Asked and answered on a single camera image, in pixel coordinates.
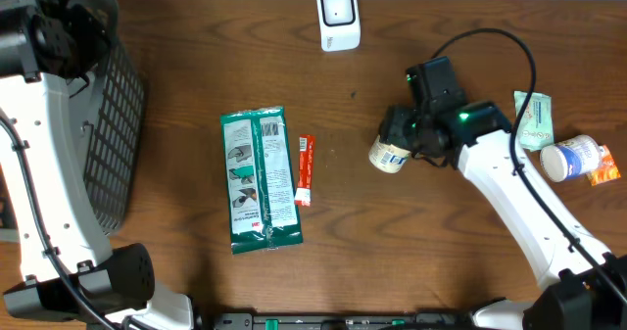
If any green lid jar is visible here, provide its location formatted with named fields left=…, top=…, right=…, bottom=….
left=368, top=135, right=410, bottom=173

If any green white wipes pack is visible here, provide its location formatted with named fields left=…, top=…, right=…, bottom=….
left=517, top=92, right=555, bottom=152

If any red snack package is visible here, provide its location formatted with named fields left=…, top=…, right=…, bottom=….
left=295, top=135, right=315, bottom=207

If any white round tub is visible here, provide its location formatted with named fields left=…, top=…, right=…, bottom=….
left=540, top=135, right=603, bottom=182

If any orange Kleenex tissue pack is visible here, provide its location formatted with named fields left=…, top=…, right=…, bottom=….
left=587, top=145, right=621, bottom=186

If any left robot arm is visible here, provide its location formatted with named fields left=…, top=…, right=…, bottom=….
left=1, top=0, right=202, bottom=329

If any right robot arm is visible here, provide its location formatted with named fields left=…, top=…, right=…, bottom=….
left=369, top=57, right=626, bottom=329

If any white barcode scanner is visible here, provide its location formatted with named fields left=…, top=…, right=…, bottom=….
left=316, top=0, right=361, bottom=52

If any grey plastic shopping basket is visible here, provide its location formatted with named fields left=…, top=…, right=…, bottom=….
left=0, top=0, right=147, bottom=243

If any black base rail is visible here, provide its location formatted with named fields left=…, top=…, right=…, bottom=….
left=212, top=312, right=475, bottom=330

